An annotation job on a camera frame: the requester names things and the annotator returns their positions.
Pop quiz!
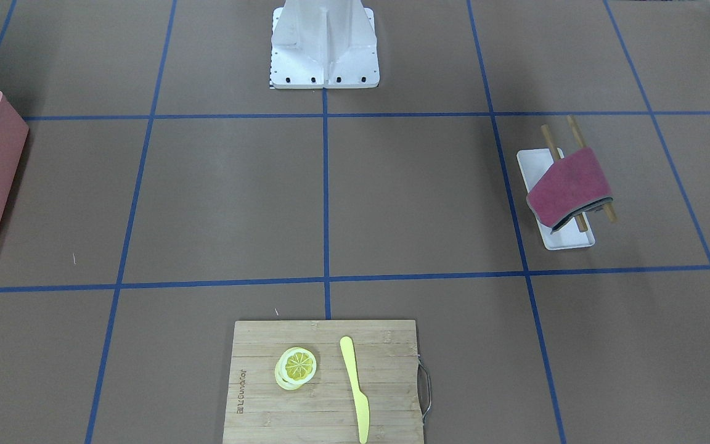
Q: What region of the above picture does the pink cleaning cloth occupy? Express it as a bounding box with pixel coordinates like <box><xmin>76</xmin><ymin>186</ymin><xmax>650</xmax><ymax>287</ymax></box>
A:
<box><xmin>526</xmin><ymin>147</ymin><xmax>614</xmax><ymax>231</ymax></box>

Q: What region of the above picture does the lemon slice toy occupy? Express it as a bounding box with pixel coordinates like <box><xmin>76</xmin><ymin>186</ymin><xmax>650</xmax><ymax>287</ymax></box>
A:
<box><xmin>274</xmin><ymin>347</ymin><xmax>317</xmax><ymax>391</ymax></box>

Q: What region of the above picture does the wooden cutting board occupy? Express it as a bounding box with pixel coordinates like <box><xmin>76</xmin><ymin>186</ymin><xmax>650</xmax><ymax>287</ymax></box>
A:
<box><xmin>222</xmin><ymin>320</ymin><xmax>425</xmax><ymax>443</ymax></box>

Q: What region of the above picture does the yellow plastic knife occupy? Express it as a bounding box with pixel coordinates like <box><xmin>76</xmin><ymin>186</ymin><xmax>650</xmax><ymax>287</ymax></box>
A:
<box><xmin>339</xmin><ymin>335</ymin><xmax>371</xmax><ymax>443</ymax></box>

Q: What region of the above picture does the white rectangular tray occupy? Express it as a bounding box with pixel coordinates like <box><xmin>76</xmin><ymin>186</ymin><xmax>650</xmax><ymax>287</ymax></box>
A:
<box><xmin>516</xmin><ymin>149</ymin><xmax>595</xmax><ymax>251</ymax></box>

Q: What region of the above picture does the wooden rack rod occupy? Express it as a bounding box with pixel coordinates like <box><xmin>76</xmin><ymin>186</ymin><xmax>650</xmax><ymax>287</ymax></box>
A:
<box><xmin>541</xmin><ymin>124</ymin><xmax>589</xmax><ymax>232</ymax></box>
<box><xmin>566</xmin><ymin>115</ymin><xmax>619</xmax><ymax>224</ymax></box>

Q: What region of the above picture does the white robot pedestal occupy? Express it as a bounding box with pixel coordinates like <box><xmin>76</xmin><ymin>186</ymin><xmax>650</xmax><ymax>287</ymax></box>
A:
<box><xmin>269</xmin><ymin>1</ymin><xmax>380</xmax><ymax>89</ymax></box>

